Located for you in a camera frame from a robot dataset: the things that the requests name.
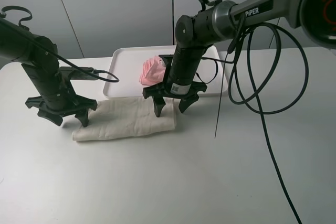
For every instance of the pink towel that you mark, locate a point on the pink towel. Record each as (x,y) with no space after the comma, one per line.
(153,71)

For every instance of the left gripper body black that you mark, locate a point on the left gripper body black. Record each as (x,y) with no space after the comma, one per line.
(60,101)

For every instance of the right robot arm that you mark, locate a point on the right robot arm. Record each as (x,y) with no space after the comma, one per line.
(221,20)

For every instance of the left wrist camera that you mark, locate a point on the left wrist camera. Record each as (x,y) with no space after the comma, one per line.
(70,73)

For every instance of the cream white towel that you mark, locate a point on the cream white towel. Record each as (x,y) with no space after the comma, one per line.
(126,117)

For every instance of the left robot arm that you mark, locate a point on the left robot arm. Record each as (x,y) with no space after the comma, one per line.
(37,55)

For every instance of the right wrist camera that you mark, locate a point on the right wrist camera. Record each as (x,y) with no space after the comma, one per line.
(166,61)

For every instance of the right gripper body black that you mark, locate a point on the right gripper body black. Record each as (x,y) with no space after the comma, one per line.
(172,90)

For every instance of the white rectangular plastic tray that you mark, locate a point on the white rectangular plastic tray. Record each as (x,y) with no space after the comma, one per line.
(126,64)

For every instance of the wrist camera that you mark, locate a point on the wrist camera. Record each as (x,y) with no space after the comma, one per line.
(70,73)
(166,61)

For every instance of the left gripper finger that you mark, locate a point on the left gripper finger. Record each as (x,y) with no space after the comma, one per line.
(82,116)
(55,119)

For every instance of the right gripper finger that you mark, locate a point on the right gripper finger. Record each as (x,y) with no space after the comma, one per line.
(159,104)
(186,102)

